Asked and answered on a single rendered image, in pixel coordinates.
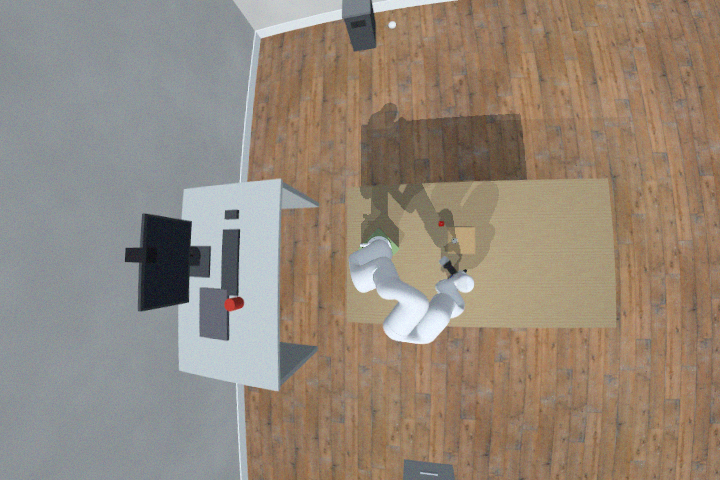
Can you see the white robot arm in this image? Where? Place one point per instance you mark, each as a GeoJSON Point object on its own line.
{"type": "Point", "coordinates": [371, 267]}

